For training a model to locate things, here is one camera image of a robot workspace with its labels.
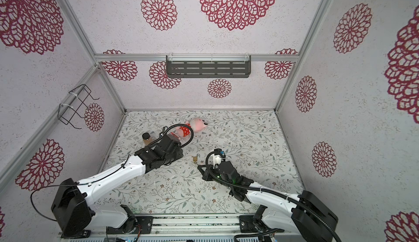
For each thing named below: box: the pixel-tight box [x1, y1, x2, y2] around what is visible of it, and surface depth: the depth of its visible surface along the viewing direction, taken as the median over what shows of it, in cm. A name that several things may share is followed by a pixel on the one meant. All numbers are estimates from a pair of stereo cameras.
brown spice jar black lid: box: [141, 132, 153, 147], surface depth 97 cm
